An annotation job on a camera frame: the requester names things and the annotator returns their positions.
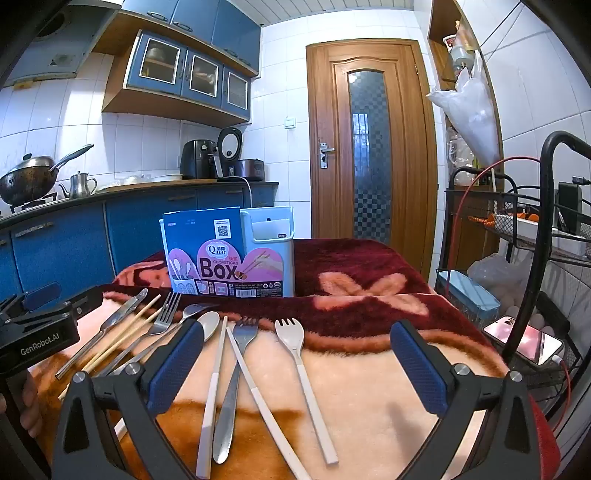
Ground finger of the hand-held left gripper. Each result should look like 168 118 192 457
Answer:
21 282 63 311
62 285 105 320

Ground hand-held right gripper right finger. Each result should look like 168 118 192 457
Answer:
390 320 561 480

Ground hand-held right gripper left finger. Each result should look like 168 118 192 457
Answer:
48 318 206 480

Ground metal table knife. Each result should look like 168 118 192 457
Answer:
54 288 149 380

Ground white chopstick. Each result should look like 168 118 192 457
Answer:
195 316 229 480
225 339 313 480

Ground metal fork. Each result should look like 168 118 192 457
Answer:
211 318 260 465
106 302 221 374
95 292 182 377

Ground white plastic spoon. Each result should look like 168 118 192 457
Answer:
194 311 221 343

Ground wooden chopstick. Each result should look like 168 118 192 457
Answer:
82 294 162 372
58 307 163 401

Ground blue utensil holder box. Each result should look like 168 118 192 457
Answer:
159 205 296 300

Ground white plastic fork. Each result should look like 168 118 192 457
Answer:
274 318 340 465

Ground person's left hand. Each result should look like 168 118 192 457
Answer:
0 369 44 439

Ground blue kitchen base cabinets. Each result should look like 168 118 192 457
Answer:
0 181 280 301

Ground red and peach floral blanket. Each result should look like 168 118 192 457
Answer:
28 237 561 480

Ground light blue plastic box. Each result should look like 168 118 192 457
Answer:
438 270 501 315

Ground smartphone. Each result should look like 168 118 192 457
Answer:
482 315 565 367

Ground metal wok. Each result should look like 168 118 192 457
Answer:
0 144 95 206

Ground metal kettle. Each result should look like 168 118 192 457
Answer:
58 172 99 199

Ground clear plastic bag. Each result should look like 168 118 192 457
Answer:
468 253 528 303

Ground steel pot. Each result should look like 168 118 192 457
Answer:
217 128 265 182

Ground black charger device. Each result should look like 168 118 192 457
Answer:
556 181 586 232

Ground black metal rack cart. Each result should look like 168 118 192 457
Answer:
436 131 591 416

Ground range hood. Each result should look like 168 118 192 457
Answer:
0 0 123 88

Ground white plastic bag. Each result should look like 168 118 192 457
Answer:
426 51 502 168

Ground wooden door with glass panel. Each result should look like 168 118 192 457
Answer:
306 39 439 282

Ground blue upper cabinet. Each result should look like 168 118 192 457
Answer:
121 0 263 70

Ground white power cable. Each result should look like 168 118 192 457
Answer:
228 175 253 209

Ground blue glass-front wall cabinet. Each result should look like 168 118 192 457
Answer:
102 11 259 129

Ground red cable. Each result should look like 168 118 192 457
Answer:
455 156 573 416

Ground wooden wall shelf niche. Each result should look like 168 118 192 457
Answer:
427 0 505 185

